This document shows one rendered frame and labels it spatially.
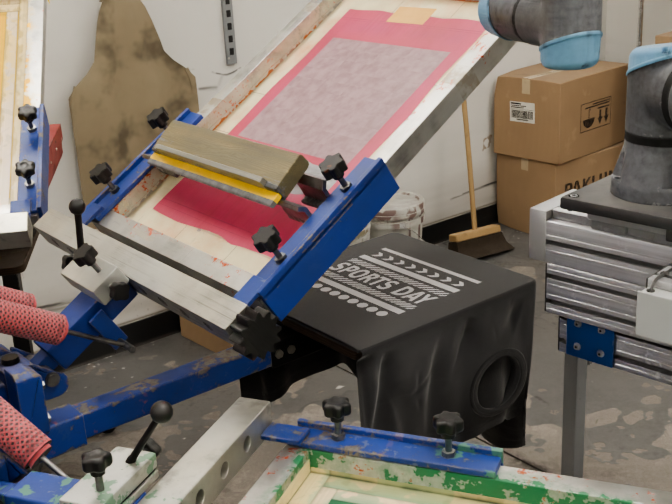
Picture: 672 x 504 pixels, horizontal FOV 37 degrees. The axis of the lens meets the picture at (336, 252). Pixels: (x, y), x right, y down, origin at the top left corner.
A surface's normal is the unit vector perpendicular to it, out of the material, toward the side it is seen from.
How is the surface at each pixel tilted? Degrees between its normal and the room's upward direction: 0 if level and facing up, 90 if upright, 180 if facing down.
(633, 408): 0
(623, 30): 90
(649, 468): 0
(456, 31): 32
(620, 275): 90
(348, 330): 0
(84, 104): 88
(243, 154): 41
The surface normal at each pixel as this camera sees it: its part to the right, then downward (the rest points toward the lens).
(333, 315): -0.05, -0.94
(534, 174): -0.80, 0.22
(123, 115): 0.80, 0.12
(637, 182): -0.70, -0.03
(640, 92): -0.93, 0.17
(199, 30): 0.62, 0.24
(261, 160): -0.55, -0.54
